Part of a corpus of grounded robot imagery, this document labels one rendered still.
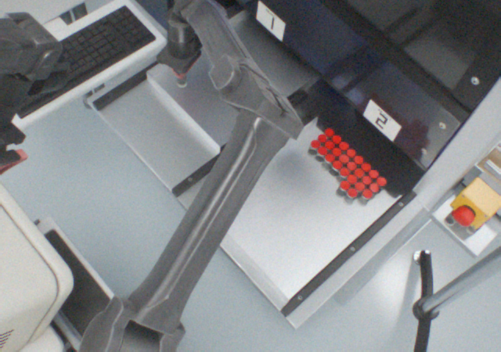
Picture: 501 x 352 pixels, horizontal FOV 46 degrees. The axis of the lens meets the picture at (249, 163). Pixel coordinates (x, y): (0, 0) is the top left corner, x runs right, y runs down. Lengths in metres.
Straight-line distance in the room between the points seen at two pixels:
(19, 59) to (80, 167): 1.50
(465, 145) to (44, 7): 1.07
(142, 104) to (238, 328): 0.98
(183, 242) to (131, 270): 1.40
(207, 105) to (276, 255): 0.39
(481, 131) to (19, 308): 0.78
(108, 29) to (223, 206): 0.94
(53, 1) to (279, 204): 0.79
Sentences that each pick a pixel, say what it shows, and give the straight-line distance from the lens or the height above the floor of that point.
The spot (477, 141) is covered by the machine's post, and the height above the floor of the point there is 1.17.
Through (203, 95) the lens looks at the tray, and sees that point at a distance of 1.40.
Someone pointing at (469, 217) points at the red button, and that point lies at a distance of 1.23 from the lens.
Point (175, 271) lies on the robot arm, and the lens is 0.76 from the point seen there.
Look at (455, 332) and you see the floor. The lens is 2.27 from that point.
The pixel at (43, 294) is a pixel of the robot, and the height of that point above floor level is 1.33.
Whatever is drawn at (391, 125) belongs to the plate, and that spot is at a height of 1.03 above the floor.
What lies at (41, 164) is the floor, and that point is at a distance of 2.38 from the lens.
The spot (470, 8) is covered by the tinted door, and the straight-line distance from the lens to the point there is 0.99.
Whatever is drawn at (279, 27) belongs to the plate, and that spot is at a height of 1.03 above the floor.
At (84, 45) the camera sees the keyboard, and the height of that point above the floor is 0.83.
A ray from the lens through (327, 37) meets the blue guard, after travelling 1.24.
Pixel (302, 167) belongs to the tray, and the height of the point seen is 0.88.
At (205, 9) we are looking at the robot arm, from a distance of 1.11.
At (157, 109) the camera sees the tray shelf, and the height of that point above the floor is 0.88.
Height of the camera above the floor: 2.05
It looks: 63 degrees down
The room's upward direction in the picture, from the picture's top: 10 degrees clockwise
